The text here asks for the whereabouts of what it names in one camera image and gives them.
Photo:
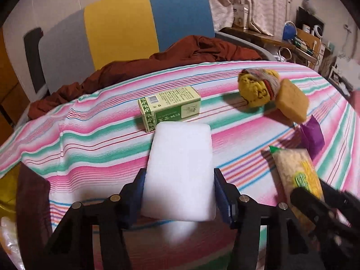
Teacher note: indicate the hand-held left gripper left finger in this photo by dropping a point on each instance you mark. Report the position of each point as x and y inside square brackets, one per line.
[133, 202]

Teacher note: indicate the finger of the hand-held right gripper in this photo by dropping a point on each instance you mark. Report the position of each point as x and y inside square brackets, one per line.
[340, 199]
[309, 205]

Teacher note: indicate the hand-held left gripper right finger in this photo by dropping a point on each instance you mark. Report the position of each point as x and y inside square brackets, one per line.
[224, 199]

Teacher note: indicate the yellow rice cracker packet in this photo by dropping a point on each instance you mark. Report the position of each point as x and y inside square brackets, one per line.
[298, 171]

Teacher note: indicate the white foam block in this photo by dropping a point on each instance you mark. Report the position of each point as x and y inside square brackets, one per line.
[180, 171]

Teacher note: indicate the purple snack packet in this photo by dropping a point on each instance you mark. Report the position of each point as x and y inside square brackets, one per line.
[313, 135]

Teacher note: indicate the striped bedsheet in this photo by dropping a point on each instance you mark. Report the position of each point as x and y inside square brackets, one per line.
[84, 146]

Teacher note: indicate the pink blanket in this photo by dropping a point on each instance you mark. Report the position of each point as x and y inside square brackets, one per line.
[355, 102]

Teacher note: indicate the dark red bag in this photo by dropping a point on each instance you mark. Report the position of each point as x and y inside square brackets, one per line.
[32, 211]

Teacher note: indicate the green printed box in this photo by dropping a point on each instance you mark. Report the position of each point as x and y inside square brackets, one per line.
[171, 107]

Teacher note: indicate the yellow-brown sponge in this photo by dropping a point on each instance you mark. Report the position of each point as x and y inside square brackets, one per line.
[291, 101]

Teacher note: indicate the yellow crocheted toy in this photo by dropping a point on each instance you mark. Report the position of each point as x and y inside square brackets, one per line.
[256, 90]

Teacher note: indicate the white cabinet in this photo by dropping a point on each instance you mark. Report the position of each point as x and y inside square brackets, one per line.
[340, 73]

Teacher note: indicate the clear plastic bag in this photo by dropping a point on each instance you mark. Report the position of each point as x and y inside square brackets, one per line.
[9, 242]

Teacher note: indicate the brown cloth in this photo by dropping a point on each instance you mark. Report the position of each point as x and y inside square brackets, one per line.
[197, 50]

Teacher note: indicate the wooden desk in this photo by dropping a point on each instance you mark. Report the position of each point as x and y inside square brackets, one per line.
[253, 35]

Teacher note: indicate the white round fan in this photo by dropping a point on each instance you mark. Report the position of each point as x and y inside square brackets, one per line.
[318, 31]

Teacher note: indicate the wooden cabinet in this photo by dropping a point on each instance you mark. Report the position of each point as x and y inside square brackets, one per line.
[8, 84]

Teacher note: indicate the blue yellow grey chair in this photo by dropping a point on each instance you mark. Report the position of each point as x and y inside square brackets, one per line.
[118, 28]

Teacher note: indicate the white carton box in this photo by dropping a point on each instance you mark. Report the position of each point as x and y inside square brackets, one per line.
[240, 17]

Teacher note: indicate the black board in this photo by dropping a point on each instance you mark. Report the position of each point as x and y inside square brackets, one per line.
[305, 15]

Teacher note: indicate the patterned beige curtain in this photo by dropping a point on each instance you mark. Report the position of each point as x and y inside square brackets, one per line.
[267, 2]

